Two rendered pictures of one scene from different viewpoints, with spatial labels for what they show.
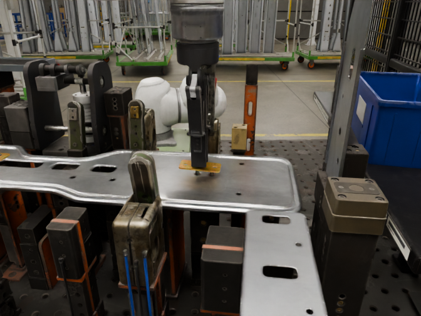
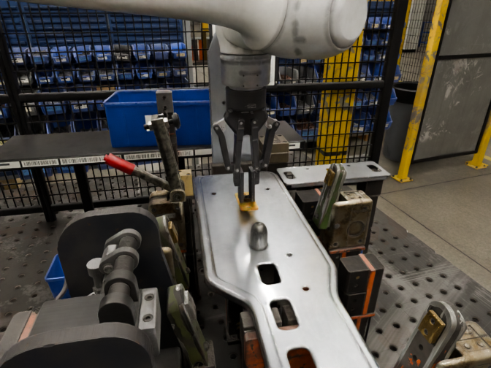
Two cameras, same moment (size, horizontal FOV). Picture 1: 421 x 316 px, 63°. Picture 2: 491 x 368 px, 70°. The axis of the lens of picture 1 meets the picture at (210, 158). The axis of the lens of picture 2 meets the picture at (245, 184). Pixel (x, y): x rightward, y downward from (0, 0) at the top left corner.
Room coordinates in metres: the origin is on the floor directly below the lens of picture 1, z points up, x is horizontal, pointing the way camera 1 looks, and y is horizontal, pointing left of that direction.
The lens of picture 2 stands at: (0.83, 0.64, 1.39)
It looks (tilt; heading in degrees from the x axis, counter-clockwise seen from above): 27 degrees down; 252
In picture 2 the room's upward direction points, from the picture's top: straight up
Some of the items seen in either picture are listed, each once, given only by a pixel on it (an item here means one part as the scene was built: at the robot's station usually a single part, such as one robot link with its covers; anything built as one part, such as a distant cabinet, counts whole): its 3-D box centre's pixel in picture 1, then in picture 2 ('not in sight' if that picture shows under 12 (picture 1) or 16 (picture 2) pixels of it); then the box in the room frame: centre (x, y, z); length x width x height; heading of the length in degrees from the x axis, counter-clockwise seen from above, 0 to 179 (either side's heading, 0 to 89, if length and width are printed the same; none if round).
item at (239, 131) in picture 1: (237, 194); (189, 240); (0.74, -0.07, 0.88); 0.04 x 0.04 x 0.36; 83
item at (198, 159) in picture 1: (198, 150); (251, 184); (0.62, 0.02, 1.06); 0.03 x 0.01 x 0.07; 83
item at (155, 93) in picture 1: (155, 103); not in sight; (1.44, 0.24, 0.92); 0.18 x 0.16 x 0.22; 103
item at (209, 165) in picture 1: (200, 163); (245, 198); (0.63, 0.02, 1.02); 0.08 x 0.04 x 0.01; 83
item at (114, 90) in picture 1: (126, 162); not in sight; (0.87, 0.24, 0.91); 0.07 x 0.05 x 0.42; 173
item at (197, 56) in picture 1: (198, 67); (245, 110); (0.63, 0.02, 1.22); 0.08 x 0.07 x 0.09; 173
